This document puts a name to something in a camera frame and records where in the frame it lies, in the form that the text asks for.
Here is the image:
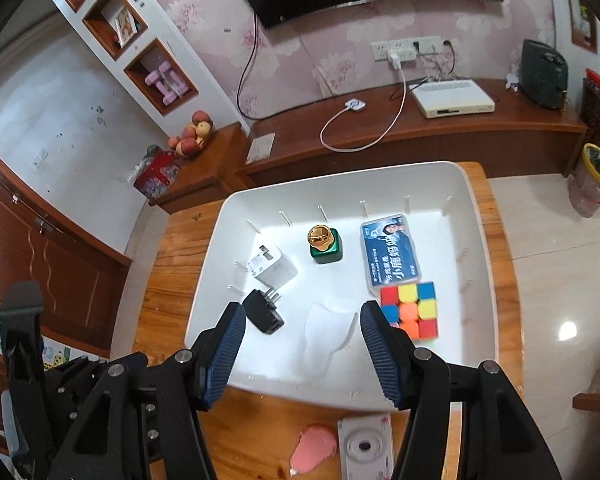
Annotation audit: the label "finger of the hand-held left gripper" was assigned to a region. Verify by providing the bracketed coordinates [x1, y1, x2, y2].
[0, 281, 49, 469]

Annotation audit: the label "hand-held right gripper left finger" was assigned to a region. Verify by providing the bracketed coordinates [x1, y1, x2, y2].
[50, 301, 247, 480]

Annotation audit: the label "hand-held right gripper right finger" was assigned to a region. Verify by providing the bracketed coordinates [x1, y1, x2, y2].
[360, 300, 563, 480]

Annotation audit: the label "colourful puzzle cube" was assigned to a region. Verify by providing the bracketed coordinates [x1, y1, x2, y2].
[379, 281, 440, 343]

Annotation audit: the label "black charger plug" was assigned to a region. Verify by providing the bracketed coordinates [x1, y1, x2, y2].
[242, 287, 286, 336]

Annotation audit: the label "white plastic scraper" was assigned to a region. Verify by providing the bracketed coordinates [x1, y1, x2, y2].
[302, 302, 357, 376]

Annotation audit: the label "white charger block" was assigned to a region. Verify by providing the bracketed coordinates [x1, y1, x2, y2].
[245, 244, 298, 291]

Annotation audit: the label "blue tin case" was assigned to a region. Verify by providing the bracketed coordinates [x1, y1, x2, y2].
[360, 212, 423, 296]

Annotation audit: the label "green bottle with gold cap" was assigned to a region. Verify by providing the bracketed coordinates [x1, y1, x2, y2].
[306, 225, 343, 266]

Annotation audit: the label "white plastic storage tray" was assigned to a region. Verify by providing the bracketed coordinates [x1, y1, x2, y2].
[184, 160, 498, 398]

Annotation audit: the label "wooden cupboard doors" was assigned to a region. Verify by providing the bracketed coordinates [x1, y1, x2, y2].
[0, 137, 133, 356]

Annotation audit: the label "wooden side cabinet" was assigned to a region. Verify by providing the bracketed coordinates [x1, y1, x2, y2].
[147, 122, 246, 216]

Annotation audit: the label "red tissue box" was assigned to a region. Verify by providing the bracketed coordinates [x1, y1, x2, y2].
[127, 152, 181, 199]

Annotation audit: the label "white paper card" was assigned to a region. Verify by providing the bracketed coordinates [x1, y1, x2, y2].
[245, 132, 276, 165]

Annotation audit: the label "wooden television cabinet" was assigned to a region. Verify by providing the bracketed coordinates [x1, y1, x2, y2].
[235, 77, 588, 191]

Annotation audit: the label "white set-top box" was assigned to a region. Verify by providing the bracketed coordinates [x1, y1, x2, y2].
[410, 77, 496, 120]

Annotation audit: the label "clear jar with yellow rim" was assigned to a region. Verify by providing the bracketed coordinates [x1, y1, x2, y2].
[567, 142, 600, 218]

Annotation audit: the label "pink dumbbell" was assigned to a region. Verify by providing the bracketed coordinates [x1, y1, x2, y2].
[145, 71, 179, 104]
[157, 61, 191, 97]

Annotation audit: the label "framed picture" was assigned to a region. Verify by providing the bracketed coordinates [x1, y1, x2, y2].
[112, 7, 141, 46]

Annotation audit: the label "colourful wall sticker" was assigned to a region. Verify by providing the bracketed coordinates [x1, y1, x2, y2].
[0, 300, 72, 376]

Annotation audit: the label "white compact camera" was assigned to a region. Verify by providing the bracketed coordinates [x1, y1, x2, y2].
[336, 412, 397, 480]

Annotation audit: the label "white charging cable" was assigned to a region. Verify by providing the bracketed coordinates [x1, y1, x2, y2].
[320, 65, 409, 153]

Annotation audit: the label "black television cable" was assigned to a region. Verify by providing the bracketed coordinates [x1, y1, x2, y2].
[236, 12, 259, 119]

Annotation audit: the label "black power cable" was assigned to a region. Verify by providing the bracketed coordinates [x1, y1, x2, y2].
[415, 40, 456, 81]

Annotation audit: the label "white wall outlet row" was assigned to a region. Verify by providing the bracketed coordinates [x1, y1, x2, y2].
[370, 35, 443, 61]

